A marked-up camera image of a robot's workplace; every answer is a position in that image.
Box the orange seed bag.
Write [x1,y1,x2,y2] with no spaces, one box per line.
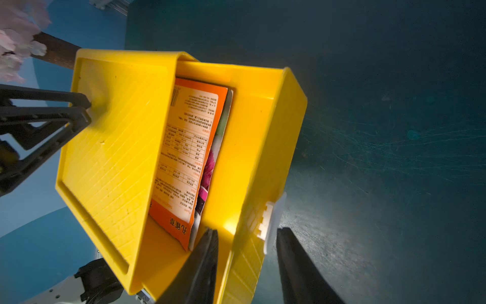
[149,78,229,251]

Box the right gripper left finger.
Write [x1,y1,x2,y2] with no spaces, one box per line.
[156,229,219,303]

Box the pink flower seed bag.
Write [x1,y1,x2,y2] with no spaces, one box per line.
[188,88,234,251]

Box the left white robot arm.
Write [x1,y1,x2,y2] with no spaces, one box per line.
[1,85,124,303]

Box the yellow three-drawer cabinet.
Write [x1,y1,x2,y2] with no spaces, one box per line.
[56,49,193,294]

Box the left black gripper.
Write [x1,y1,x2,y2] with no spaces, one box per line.
[1,84,91,196]

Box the yellow top drawer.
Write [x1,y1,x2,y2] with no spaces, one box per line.
[140,61,307,303]

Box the pink cherry blossom tree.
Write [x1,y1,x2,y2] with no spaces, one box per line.
[1,1,80,84]

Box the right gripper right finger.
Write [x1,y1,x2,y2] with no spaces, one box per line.
[276,227,344,303]

